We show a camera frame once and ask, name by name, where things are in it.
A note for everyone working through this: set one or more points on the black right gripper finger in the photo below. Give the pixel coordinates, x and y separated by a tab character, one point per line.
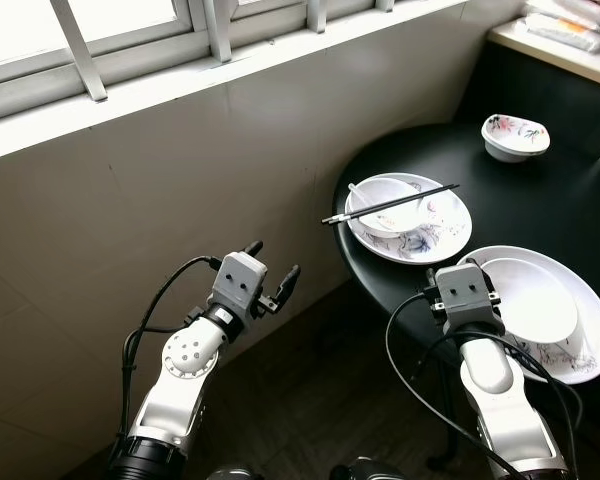
487	264

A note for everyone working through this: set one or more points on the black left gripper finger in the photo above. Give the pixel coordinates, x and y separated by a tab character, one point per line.
289	282
252	248

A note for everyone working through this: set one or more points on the large white bowl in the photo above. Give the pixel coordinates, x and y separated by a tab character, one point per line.
530	300

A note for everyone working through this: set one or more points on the large floral plate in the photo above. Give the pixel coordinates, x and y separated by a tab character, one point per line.
595	340

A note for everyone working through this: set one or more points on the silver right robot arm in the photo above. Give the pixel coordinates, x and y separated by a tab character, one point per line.
500	400

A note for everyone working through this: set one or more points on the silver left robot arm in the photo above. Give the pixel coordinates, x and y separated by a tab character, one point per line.
185	350

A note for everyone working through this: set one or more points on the small floral plate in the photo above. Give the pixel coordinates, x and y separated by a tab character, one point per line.
445	235

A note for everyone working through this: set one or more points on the black round table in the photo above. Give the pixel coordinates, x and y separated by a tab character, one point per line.
540	205

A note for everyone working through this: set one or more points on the plain white bowl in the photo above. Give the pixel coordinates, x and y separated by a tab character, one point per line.
390	225

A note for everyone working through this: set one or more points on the white ceramic spoon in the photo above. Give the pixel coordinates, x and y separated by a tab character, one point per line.
356	190

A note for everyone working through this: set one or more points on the small floral bowl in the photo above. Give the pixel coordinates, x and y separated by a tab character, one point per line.
515	145

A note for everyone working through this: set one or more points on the black table leg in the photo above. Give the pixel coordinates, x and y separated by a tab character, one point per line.
445	440

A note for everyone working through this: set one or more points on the dark cabinet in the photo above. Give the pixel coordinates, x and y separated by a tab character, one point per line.
540	100

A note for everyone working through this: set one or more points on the robot left leg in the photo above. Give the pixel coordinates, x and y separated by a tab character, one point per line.
232	473

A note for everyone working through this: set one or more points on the robot leg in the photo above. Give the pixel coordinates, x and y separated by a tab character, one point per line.
370	470
232	473

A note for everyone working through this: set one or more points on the robot right leg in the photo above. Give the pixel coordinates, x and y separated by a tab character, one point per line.
370	470

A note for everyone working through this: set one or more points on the beige counter top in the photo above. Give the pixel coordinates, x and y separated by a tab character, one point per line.
570	60

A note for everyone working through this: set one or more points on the white plastic packet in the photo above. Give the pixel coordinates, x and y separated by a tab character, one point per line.
570	33
580	8

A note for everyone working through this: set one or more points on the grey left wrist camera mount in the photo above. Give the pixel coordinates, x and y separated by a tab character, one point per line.
240	282

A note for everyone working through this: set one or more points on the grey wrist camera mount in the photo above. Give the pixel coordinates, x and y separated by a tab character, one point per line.
468	298
240	282

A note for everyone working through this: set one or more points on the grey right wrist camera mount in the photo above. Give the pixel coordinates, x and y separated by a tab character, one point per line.
468	298

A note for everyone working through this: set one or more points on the white window frame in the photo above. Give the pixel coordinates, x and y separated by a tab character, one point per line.
78	50

